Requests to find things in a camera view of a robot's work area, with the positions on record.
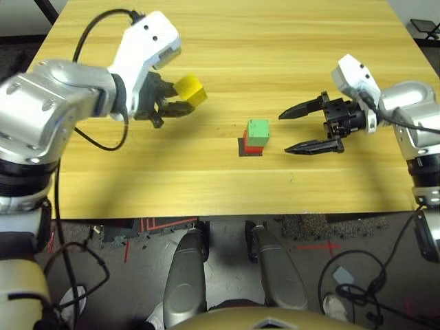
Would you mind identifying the black looped cable with connector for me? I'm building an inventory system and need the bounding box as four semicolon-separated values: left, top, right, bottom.
318;206;440;330

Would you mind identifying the grey paper card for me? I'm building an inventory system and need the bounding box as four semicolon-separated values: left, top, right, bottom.
331;265;355;285

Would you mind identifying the grey right robot leg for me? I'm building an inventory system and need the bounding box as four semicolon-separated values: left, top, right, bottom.
244;221;309;310

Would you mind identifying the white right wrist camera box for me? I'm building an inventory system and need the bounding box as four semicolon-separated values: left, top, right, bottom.
331;54;382;133

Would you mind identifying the black metal frame bar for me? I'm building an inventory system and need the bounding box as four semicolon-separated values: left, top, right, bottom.
34;0;59;25

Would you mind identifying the black square marker pad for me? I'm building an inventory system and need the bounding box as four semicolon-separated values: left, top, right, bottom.
238;137;265;157

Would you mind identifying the yellow wooden block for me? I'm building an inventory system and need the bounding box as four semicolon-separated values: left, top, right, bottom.
174;73;208;107

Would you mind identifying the red wooden block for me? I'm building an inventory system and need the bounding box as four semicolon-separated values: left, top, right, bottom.
242;129;265;154

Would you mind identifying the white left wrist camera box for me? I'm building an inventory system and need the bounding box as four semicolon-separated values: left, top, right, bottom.
108;10;182;118

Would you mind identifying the black mesh stool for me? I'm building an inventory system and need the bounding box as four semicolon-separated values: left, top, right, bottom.
410;19;440;41

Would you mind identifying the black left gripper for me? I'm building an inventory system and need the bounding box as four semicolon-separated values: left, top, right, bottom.
132;70;197;130

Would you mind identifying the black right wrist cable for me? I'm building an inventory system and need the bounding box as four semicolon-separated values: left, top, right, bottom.
359;91;440;135

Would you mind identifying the gold robot torso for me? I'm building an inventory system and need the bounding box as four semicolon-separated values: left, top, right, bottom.
170;307;369;330

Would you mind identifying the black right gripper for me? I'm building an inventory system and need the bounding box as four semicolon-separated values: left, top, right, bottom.
278;90;368;156

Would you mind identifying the grey robot leg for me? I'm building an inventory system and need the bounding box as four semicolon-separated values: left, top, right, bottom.
163;228;210;327
244;221;309;310

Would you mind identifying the green wooden block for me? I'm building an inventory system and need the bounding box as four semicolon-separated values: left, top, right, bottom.
246;118;270;147

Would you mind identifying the grey speckled carpet piece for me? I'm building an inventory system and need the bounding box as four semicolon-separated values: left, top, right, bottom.
281;213;379;240

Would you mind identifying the black mat with red lines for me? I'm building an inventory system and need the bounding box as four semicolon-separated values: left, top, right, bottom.
140;216;199;234

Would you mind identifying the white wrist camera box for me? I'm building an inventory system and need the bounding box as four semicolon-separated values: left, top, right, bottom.
331;54;382;133
108;10;182;118

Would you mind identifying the grey left robot leg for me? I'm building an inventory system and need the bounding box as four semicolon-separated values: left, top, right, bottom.
163;228;210;327

